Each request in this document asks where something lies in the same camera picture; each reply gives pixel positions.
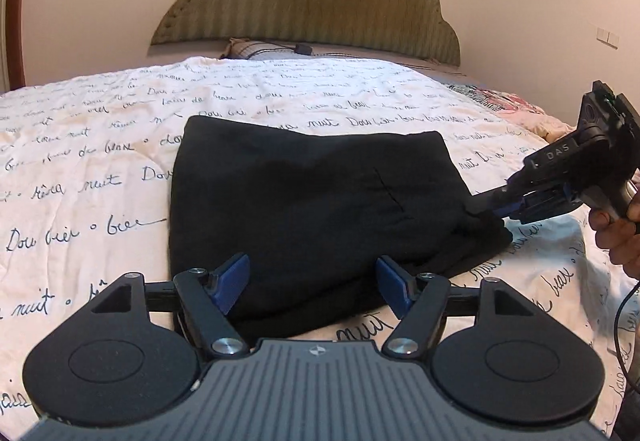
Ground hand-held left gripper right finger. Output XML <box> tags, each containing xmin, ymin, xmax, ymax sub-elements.
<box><xmin>375</xmin><ymin>255</ymin><xmax>538</xmax><ymax>359</ymax></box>

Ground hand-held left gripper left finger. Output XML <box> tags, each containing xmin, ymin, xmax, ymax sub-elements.
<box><xmin>90</xmin><ymin>252</ymin><xmax>251</xmax><ymax>358</ymax></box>

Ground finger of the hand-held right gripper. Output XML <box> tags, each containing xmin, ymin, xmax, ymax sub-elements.
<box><xmin>487</xmin><ymin>198</ymin><xmax>532</xmax><ymax>224</ymax></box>
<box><xmin>465</xmin><ymin>184</ymin><xmax>526</xmax><ymax>214</ymax></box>

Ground black pants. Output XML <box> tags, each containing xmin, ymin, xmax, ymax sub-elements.
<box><xmin>169</xmin><ymin>115</ymin><xmax>514</xmax><ymax>339</ymax></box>

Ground person's right hand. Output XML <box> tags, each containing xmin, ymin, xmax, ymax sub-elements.
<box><xmin>588</xmin><ymin>181</ymin><xmax>640</xmax><ymax>280</ymax></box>

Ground floral pink pillow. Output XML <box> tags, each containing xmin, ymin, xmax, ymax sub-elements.
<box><xmin>442</xmin><ymin>80</ymin><xmax>573</xmax><ymax>138</ymax></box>

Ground white script printed blanket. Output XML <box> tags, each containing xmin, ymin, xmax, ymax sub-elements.
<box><xmin>0</xmin><ymin>55</ymin><xmax>640</xmax><ymax>441</ymax></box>

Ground striped pillow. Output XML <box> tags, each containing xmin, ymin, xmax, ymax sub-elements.
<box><xmin>220</xmin><ymin>37</ymin><xmax>312</xmax><ymax>60</ymax></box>

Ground black cable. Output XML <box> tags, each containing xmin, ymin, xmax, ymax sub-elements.
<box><xmin>614</xmin><ymin>283</ymin><xmax>640</xmax><ymax>394</ymax></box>

